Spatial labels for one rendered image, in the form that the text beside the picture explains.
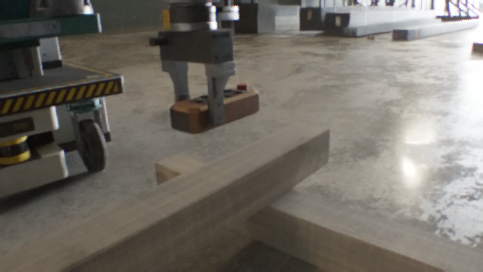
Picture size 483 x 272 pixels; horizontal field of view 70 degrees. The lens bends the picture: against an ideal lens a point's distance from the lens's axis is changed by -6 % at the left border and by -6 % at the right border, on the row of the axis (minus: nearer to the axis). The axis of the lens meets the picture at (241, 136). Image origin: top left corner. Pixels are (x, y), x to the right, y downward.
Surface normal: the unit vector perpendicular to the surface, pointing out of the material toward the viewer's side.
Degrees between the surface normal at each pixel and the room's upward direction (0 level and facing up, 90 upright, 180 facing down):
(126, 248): 90
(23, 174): 90
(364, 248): 90
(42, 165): 90
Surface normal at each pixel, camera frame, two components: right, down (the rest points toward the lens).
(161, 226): 0.76, 0.18
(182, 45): -0.65, 0.27
